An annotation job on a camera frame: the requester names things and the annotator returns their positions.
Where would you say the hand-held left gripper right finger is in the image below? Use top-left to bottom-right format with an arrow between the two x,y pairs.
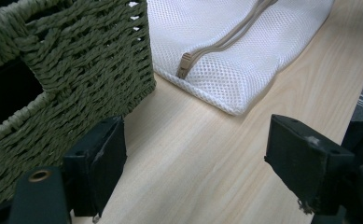
264,113 -> 356,216

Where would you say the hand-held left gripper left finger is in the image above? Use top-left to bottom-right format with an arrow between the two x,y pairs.
62,115 -> 128,222

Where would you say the green woven basket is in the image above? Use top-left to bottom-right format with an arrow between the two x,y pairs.
0,0 -> 157,213

